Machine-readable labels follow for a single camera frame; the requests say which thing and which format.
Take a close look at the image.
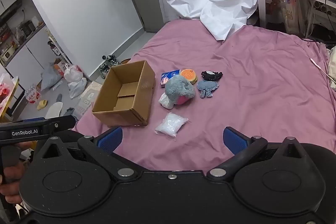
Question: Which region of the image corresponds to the blue denim plush toy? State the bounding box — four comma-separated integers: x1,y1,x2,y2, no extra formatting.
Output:
197,80,219,99

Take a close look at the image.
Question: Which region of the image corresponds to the small white stuffing bag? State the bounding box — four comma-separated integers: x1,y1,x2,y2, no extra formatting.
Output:
158,93,175,109

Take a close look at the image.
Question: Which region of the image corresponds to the cream pillow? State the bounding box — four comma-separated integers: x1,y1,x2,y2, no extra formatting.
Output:
328,46,336,90

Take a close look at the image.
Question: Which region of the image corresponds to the white plastic bag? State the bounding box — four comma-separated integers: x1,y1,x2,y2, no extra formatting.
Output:
64,64,88,99

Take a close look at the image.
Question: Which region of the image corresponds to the red and white snack bag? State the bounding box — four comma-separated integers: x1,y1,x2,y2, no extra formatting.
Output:
25,84,41,104

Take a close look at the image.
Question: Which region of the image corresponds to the small blue printed box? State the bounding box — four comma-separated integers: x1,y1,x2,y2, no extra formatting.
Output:
161,69,180,88

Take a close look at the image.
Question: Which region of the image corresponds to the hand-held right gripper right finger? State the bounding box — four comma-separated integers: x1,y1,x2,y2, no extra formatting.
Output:
207,127,305,179

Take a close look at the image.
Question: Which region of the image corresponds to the clear bag of white filling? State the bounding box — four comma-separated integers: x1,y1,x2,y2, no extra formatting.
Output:
155,112,189,138

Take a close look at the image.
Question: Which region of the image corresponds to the white storage cabinet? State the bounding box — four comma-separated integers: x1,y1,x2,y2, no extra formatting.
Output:
0,0,72,71

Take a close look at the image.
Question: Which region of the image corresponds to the beige tote bag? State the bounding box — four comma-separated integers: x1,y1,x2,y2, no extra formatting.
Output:
280,0,303,33

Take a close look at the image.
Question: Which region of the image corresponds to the person's left hand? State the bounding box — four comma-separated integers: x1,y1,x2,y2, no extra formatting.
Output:
0,141,36,205

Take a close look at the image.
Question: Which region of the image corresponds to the white cable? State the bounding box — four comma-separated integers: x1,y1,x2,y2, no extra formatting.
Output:
310,57,332,81

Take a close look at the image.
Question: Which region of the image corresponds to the brown cardboard box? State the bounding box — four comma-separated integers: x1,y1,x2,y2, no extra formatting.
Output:
92,60,156,127

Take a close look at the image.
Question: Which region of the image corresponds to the grey plastic bag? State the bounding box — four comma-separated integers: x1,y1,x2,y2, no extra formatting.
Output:
41,63,64,91

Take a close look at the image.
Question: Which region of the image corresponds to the burger plush toy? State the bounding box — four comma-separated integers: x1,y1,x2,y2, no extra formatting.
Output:
180,69,198,85

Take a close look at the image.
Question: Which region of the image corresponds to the white slipper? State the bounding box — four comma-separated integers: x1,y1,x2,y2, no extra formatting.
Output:
45,101,63,119

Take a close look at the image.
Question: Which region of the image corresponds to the pair of dark sneakers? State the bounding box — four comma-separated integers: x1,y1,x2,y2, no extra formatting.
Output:
99,55,122,78

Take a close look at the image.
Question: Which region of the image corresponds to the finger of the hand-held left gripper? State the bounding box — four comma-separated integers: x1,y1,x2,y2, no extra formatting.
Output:
52,115,77,132

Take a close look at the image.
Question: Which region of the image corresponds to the pink bed sheet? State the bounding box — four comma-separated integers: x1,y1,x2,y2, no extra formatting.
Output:
72,18,336,170

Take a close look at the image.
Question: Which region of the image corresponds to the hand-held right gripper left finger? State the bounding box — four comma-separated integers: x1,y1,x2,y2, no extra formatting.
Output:
34,126,138,179

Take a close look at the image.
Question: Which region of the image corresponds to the grey fluffy pink plush toy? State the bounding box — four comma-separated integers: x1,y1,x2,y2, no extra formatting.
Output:
164,74,196,105

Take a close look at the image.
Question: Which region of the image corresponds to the flat printed cardboard sheet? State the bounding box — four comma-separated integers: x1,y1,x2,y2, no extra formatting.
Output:
74,81,103,120

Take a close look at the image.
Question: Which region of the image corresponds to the black patch white spot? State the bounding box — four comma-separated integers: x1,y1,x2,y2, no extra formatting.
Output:
201,70,223,82

